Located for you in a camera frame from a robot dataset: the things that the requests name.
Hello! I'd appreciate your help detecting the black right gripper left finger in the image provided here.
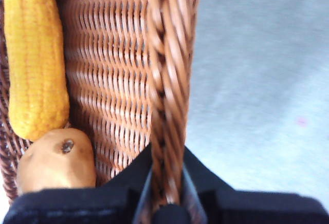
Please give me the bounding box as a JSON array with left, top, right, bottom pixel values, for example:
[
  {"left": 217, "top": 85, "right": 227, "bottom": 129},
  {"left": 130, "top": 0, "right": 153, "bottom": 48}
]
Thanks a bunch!
[{"left": 4, "top": 143, "right": 153, "bottom": 224}]

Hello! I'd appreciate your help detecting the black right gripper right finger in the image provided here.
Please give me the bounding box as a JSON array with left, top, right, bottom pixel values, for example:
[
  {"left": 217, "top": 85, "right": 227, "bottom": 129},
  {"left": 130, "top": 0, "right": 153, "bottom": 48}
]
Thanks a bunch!
[{"left": 184, "top": 148, "right": 328, "bottom": 224}]

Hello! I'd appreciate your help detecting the brown potato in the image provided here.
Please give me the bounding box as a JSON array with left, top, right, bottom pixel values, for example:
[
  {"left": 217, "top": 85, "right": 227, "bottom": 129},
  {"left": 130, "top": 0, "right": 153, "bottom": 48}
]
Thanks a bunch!
[{"left": 16, "top": 128, "right": 97, "bottom": 194}]

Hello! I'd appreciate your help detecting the brown wicker basket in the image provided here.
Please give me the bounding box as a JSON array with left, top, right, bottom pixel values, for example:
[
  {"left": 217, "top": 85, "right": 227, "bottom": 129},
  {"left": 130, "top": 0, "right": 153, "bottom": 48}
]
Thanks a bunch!
[{"left": 0, "top": 0, "right": 206, "bottom": 224}]

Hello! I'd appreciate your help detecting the yellow corn cob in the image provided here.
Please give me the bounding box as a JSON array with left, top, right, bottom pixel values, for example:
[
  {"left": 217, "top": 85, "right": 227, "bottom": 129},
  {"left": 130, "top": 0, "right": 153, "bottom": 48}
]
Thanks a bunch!
[{"left": 4, "top": 0, "right": 70, "bottom": 141}]

